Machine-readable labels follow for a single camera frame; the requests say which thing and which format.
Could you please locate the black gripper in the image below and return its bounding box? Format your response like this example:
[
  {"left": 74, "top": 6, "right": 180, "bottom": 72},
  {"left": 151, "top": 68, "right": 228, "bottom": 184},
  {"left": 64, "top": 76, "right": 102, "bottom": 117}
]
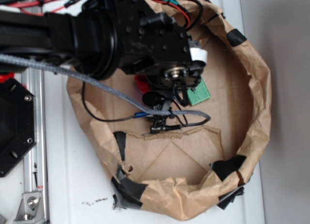
[{"left": 116, "top": 0, "right": 206, "bottom": 89}]

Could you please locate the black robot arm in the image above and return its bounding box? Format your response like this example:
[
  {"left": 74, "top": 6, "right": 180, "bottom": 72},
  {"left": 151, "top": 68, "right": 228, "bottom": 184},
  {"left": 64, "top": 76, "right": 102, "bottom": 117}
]
[{"left": 0, "top": 0, "right": 206, "bottom": 89}]

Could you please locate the green rectangular block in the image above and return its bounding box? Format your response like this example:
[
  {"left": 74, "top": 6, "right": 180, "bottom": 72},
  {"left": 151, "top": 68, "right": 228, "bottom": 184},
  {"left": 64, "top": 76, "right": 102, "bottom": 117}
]
[{"left": 187, "top": 77, "right": 211, "bottom": 106}]

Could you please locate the brown paper bag tray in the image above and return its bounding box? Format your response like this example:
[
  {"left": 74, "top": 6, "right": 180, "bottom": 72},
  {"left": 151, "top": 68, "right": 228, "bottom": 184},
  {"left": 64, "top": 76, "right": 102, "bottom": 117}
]
[{"left": 67, "top": 1, "right": 272, "bottom": 221}]

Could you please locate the white plastic tray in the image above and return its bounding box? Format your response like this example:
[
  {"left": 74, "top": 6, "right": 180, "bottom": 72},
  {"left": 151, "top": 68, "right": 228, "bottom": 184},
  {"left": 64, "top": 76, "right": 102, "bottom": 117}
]
[{"left": 42, "top": 0, "right": 265, "bottom": 224}]

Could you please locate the small black camera module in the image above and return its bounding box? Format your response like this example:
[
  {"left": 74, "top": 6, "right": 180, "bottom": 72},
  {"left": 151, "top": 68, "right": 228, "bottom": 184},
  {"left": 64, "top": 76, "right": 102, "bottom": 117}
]
[{"left": 142, "top": 91, "right": 174, "bottom": 134}]

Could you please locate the thin black wire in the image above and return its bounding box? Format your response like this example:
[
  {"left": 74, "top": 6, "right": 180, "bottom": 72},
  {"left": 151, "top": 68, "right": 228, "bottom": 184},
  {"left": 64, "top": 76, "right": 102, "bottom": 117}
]
[{"left": 81, "top": 81, "right": 155, "bottom": 122}]

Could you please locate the aluminium extrusion rail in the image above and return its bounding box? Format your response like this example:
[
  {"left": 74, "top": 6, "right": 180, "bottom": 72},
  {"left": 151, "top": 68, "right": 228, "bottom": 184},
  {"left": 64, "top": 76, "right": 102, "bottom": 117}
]
[{"left": 14, "top": 68, "right": 49, "bottom": 224}]

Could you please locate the grey braided cable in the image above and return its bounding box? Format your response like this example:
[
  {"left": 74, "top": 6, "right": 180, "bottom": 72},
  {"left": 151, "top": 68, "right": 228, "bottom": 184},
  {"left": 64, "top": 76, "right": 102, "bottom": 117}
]
[{"left": 0, "top": 53, "right": 211, "bottom": 127}]

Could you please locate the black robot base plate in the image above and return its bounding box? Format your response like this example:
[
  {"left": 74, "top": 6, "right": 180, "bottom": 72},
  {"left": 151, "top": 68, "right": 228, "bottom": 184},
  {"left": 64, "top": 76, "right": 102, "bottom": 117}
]
[{"left": 0, "top": 78, "right": 36, "bottom": 178}]

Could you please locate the metal corner bracket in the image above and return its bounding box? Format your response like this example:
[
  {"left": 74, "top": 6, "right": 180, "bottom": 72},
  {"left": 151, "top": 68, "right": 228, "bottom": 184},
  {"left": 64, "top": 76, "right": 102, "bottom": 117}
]
[{"left": 14, "top": 192, "right": 46, "bottom": 224}]

